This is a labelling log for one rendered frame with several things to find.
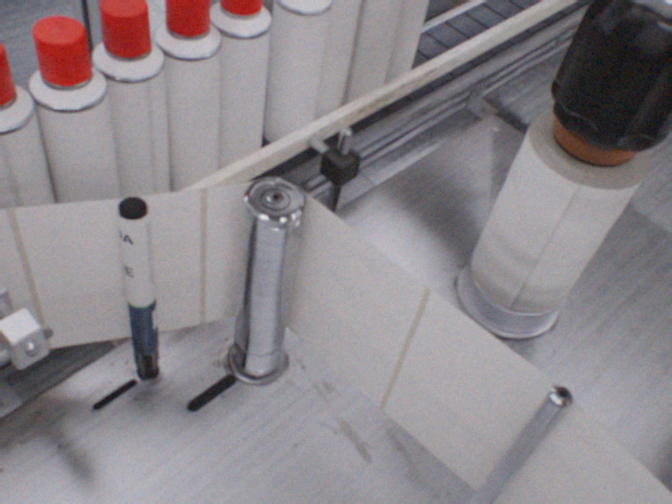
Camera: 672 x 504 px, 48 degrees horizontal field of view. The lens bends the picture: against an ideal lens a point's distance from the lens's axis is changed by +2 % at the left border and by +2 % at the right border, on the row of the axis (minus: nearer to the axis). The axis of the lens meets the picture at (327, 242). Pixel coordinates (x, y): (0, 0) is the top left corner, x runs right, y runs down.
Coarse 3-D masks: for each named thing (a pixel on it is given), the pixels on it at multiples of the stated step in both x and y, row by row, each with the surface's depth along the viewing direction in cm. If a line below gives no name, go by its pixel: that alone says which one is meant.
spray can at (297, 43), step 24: (288, 0) 62; (312, 0) 62; (288, 24) 63; (312, 24) 63; (288, 48) 65; (312, 48) 65; (288, 72) 67; (312, 72) 67; (288, 96) 69; (312, 96) 70; (264, 120) 73; (288, 120) 71; (312, 120) 73
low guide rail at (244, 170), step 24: (552, 0) 93; (576, 0) 98; (504, 24) 89; (528, 24) 92; (456, 48) 84; (480, 48) 86; (408, 72) 80; (432, 72) 81; (384, 96) 77; (336, 120) 73; (288, 144) 70; (240, 168) 67; (264, 168) 69
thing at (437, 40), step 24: (504, 0) 99; (528, 0) 100; (456, 24) 94; (480, 24) 94; (432, 48) 90; (504, 48) 92; (456, 72) 87; (408, 96) 83; (360, 120) 79; (264, 144) 75; (288, 168) 73
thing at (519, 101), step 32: (0, 0) 92; (32, 0) 93; (64, 0) 94; (160, 0) 97; (0, 32) 88; (32, 64) 85; (544, 64) 99; (512, 96) 94; (544, 96) 95; (448, 128) 88; (384, 160) 83; (416, 160) 84; (352, 192) 79; (640, 192) 85; (64, 352) 62; (96, 352) 62; (32, 384) 60
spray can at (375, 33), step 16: (368, 0) 69; (384, 0) 69; (400, 0) 70; (368, 16) 71; (384, 16) 71; (368, 32) 72; (384, 32) 72; (368, 48) 73; (384, 48) 74; (352, 64) 75; (368, 64) 75; (384, 64) 76; (352, 80) 76; (368, 80) 76; (384, 80) 78; (352, 96) 78
